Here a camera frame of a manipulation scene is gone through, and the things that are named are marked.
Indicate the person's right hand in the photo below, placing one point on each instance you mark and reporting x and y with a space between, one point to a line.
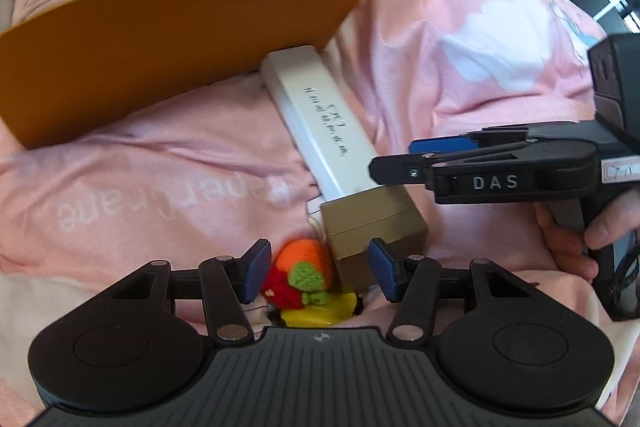
565 252

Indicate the crocheted fruit toy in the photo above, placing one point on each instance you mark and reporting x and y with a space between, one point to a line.
300 277

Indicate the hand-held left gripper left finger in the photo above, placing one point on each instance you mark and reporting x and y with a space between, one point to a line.
255 269

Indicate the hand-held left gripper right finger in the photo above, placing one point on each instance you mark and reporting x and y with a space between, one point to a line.
382 269

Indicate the orange cardboard box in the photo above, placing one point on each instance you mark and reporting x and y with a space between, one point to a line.
175 32

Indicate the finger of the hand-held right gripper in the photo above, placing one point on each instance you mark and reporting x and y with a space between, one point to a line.
395 169
435 146

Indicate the yellow plastic toy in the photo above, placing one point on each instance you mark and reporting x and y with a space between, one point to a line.
320 313

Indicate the pink printed blanket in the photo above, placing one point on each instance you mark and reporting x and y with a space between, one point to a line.
475 57

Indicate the gold cardboard box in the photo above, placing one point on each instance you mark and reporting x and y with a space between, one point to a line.
370 222

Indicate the long white box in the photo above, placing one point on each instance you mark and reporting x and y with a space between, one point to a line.
320 107

